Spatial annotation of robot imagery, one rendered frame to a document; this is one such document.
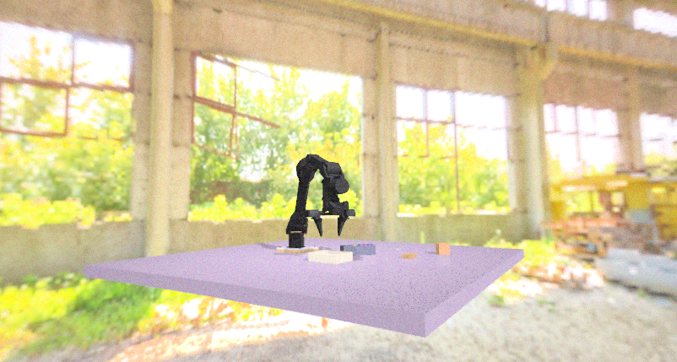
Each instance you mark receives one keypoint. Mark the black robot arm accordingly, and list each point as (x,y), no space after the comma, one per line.
(332,184)

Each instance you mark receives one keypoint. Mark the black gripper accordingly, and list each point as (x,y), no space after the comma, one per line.
(316,215)

